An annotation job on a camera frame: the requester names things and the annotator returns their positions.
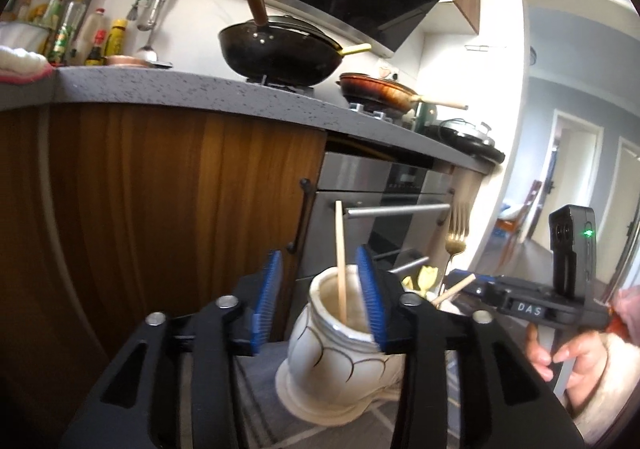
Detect stainless steel oven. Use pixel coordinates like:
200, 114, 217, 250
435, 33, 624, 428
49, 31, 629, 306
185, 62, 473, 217
295, 152, 457, 291

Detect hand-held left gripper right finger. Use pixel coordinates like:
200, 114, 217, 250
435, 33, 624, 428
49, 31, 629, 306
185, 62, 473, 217
355, 244, 586, 449

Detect green pot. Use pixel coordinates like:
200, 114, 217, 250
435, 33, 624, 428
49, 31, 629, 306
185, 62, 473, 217
416, 102, 439, 128

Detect yellow handled metal utensil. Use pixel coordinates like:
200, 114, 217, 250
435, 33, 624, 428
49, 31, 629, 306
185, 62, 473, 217
402, 265, 439, 293

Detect wooden chopstick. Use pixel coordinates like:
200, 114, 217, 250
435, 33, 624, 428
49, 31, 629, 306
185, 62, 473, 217
334, 200, 349, 323
431, 274, 477, 307

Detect white plastic bottle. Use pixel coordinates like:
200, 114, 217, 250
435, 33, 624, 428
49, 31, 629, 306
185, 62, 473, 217
70, 8, 107, 64

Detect small copper pan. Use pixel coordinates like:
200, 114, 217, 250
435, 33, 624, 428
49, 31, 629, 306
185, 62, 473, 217
104, 54, 152, 68

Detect grey stone countertop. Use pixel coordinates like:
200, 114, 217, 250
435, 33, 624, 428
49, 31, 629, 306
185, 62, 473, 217
0, 66, 501, 176

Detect person's right hand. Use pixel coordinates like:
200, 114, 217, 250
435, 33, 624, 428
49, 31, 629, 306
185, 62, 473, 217
525, 286, 640, 447

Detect white bowl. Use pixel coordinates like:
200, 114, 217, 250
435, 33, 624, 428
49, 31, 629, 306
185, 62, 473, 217
0, 20, 51, 55

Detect small dark sauce bottle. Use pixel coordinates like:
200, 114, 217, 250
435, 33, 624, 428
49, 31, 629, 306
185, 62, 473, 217
85, 29, 108, 66

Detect wooden chair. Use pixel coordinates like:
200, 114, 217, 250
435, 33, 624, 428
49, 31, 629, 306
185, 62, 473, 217
500, 180, 544, 246

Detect white interior door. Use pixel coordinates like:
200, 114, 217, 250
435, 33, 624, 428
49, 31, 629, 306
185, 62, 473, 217
611, 136, 640, 291

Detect hanging kitchen utensils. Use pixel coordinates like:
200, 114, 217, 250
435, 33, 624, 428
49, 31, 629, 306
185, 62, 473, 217
136, 0, 177, 31

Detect gold metal fork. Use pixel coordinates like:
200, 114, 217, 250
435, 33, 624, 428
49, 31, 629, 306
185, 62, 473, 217
444, 200, 472, 266

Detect black lidded pan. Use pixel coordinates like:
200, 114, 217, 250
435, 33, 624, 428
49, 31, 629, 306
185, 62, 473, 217
424, 118, 507, 164

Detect grey plaid cloth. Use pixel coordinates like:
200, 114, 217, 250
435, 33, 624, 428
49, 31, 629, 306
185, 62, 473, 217
234, 343, 463, 449

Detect long steel oven handle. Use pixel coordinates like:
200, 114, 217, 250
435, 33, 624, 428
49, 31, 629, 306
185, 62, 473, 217
344, 202, 452, 220

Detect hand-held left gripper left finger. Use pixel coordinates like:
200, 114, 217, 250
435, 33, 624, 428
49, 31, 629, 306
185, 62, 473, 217
60, 249, 286, 449

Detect wooden kitchen cabinet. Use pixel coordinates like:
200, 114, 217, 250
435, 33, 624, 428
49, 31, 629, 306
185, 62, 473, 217
0, 105, 329, 430

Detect orange frying pan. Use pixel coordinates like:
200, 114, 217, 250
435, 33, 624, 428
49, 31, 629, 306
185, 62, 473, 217
338, 72, 469, 114

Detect yellow squeeze bottle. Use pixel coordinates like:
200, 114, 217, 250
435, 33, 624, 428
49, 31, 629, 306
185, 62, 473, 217
104, 19, 129, 57

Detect short steel drawer handle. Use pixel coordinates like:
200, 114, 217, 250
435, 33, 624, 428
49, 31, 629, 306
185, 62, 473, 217
371, 256, 431, 276

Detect white floral ceramic utensil holder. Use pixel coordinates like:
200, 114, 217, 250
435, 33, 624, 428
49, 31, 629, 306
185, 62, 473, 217
287, 264, 465, 407

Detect white ceramic drip tray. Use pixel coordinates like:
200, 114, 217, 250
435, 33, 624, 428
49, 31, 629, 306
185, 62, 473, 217
275, 358, 407, 426

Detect narrow wooden cabinet panel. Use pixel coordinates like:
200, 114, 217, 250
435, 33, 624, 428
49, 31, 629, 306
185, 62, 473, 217
450, 168, 484, 230

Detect black wok with brown handle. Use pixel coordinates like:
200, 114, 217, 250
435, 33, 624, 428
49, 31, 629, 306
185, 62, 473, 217
218, 0, 347, 86

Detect red cap green bottle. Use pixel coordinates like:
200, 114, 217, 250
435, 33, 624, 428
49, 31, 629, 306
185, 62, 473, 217
39, 0, 67, 37

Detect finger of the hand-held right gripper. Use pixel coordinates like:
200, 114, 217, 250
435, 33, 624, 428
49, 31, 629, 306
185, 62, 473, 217
444, 269, 501, 305

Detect black cabinet handle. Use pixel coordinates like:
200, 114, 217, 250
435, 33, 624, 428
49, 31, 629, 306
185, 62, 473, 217
286, 178, 312, 255

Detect white pink-edged towel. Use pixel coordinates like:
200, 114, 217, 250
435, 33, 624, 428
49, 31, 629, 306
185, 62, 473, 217
0, 45, 54, 81

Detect yellow cap oil bottle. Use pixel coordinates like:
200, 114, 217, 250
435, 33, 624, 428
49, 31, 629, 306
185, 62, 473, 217
50, 0, 92, 65

